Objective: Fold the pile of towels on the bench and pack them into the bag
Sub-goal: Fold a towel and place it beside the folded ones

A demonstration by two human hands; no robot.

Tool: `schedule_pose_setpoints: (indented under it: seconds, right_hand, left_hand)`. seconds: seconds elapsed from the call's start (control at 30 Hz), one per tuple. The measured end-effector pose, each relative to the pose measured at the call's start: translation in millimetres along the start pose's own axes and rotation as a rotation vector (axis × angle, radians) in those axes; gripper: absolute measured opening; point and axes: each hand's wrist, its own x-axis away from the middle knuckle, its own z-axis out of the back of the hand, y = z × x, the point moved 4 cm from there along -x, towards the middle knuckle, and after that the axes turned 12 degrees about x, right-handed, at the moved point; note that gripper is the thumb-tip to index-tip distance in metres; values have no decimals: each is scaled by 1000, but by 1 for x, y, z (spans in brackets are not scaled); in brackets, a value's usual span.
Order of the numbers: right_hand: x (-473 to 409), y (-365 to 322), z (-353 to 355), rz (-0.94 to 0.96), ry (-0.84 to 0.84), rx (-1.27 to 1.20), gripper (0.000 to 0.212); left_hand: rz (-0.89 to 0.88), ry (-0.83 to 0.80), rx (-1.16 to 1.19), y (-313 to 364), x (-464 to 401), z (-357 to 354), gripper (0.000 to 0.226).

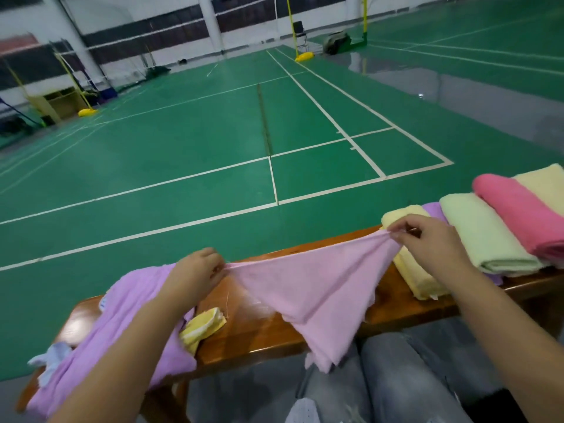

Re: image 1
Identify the person's left forearm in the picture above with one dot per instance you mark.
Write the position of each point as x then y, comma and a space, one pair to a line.
114, 365

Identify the white blue towel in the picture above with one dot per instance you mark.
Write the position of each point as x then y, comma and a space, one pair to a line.
51, 361

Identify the person's right hand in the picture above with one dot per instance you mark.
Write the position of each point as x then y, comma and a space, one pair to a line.
432, 246

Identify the hot pink towel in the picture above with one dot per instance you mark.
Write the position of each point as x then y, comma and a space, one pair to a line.
524, 211

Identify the red wall banner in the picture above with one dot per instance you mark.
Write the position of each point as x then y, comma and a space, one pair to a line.
18, 44

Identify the pale yellow towel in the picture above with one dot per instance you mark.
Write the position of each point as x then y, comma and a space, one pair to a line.
546, 185
419, 275

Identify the black sports bag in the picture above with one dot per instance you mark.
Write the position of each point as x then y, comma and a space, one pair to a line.
337, 42

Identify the purple towel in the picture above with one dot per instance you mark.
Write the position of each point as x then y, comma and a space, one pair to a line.
123, 304
434, 209

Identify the yellow white striped cloth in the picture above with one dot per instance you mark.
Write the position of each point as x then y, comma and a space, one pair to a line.
203, 328

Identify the person's grey trousers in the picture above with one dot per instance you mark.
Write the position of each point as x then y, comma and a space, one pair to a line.
396, 383

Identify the yellow wooden stand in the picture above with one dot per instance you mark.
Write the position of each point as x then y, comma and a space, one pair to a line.
62, 103

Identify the dark folding chair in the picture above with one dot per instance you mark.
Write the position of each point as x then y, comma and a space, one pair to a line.
300, 30

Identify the brown wooden bench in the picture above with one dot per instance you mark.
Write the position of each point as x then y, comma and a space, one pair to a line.
255, 330

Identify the light pink towel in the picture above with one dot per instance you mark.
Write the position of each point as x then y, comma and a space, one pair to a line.
317, 286

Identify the person's right forearm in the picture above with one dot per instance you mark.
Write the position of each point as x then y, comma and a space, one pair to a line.
520, 339

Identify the badminton net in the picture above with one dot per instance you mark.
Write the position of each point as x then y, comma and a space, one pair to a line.
176, 26

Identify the person's left hand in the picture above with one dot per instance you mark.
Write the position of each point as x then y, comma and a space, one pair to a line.
194, 277

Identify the light green striped towel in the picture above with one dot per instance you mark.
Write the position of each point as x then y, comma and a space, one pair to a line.
485, 233

